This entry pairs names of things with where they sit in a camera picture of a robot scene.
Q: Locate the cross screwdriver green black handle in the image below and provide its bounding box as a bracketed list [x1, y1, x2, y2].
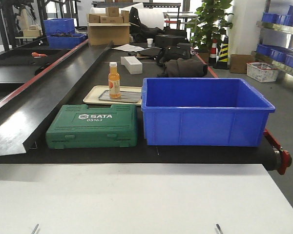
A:
[31, 224, 39, 234]

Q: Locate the grey metal tray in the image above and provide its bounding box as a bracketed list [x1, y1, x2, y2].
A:
[99, 90, 141, 103]

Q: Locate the beige plastic tray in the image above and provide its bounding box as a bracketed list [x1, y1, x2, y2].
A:
[83, 85, 142, 106]

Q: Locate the orange juice bottle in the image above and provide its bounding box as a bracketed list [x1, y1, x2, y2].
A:
[108, 62, 121, 98]

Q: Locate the white rectangular box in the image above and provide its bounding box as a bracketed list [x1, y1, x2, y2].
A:
[121, 56, 143, 75]

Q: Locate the dark brown jacket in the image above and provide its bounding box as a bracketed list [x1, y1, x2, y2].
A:
[157, 58, 208, 78]

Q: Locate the green SATA tool case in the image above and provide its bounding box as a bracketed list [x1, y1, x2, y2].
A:
[45, 104, 138, 149]

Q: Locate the white paper cup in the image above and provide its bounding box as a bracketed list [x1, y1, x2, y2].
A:
[147, 38, 153, 47]

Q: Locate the large blue plastic bin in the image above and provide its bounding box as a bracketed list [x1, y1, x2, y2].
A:
[141, 78, 275, 147]

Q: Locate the red white traffic cone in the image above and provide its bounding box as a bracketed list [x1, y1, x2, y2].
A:
[209, 39, 217, 65]

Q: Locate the black yellow traffic cone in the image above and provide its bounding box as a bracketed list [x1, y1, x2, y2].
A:
[213, 36, 229, 70]

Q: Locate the large cardboard box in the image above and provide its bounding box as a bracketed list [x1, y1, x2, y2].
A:
[87, 23, 130, 46]

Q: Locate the brown cardboard box on floor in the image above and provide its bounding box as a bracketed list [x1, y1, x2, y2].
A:
[230, 54, 255, 74]

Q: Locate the blue crate on left table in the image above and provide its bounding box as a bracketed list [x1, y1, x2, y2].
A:
[47, 34, 87, 49]

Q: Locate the potted green plant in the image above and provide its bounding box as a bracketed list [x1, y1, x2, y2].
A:
[187, 0, 233, 51]

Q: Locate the steel storage shelf rack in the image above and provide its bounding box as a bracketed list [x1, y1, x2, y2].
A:
[251, 0, 293, 76]

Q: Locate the white wire basket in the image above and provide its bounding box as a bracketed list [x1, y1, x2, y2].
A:
[247, 62, 279, 83]

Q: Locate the red conveyor end bracket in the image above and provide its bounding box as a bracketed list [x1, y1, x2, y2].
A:
[263, 129, 292, 175]

